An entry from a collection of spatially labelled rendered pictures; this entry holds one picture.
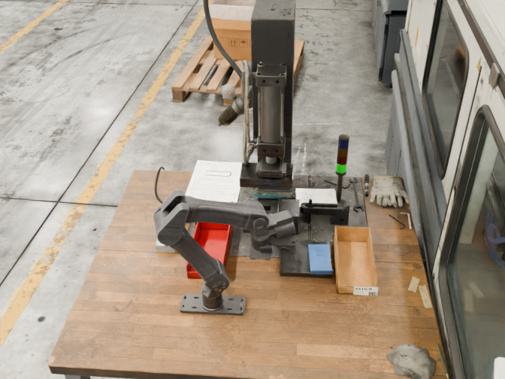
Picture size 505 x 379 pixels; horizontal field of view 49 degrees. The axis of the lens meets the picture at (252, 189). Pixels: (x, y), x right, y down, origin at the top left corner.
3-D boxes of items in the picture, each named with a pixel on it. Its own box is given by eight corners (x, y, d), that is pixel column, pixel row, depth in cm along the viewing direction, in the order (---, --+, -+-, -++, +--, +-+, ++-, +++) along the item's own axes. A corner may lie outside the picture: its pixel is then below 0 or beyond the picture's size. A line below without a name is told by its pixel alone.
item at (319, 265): (311, 277, 179) (311, 270, 177) (307, 245, 191) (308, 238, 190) (332, 277, 179) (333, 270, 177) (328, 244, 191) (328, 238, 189)
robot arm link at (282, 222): (288, 221, 167) (282, 191, 160) (297, 239, 161) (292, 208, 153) (252, 233, 166) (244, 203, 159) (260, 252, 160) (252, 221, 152)
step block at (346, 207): (330, 224, 203) (331, 205, 198) (329, 219, 206) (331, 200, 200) (347, 225, 203) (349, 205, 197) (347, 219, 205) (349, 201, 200)
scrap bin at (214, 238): (187, 278, 182) (185, 265, 179) (199, 229, 202) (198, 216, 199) (223, 280, 181) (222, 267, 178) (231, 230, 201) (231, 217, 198)
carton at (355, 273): (336, 295, 176) (337, 277, 172) (333, 243, 196) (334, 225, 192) (376, 297, 175) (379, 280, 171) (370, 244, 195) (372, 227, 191)
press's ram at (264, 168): (239, 195, 189) (236, 119, 172) (246, 154, 210) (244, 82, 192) (292, 197, 188) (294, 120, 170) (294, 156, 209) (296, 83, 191)
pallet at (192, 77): (207, 48, 574) (207, 34, 565) (303, 53, 557) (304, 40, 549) (172, 101, 479) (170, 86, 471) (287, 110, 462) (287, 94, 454)
